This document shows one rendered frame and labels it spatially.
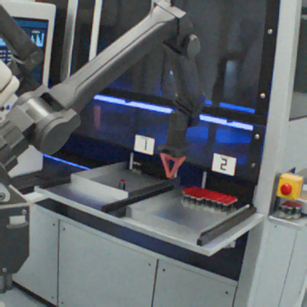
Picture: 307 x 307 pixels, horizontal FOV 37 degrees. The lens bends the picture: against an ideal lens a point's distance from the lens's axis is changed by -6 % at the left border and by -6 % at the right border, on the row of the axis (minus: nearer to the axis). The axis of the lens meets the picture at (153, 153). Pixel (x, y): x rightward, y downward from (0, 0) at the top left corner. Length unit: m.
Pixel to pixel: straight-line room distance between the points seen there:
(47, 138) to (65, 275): 1.52
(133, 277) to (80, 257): 0.30
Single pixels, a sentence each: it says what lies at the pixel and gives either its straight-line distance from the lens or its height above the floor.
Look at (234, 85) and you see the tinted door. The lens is 1.66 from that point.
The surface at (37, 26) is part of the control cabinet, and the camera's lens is 2.01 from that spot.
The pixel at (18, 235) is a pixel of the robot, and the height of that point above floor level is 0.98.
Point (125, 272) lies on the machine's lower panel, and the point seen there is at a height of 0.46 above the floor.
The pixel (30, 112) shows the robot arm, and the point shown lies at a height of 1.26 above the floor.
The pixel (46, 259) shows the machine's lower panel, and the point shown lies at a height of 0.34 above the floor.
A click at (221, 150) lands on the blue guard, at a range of 1.69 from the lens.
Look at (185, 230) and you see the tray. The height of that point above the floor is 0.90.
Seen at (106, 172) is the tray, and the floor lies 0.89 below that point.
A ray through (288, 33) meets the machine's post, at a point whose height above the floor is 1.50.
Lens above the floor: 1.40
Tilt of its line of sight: 13 degrees down
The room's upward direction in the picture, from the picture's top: 6 degrees clockwise
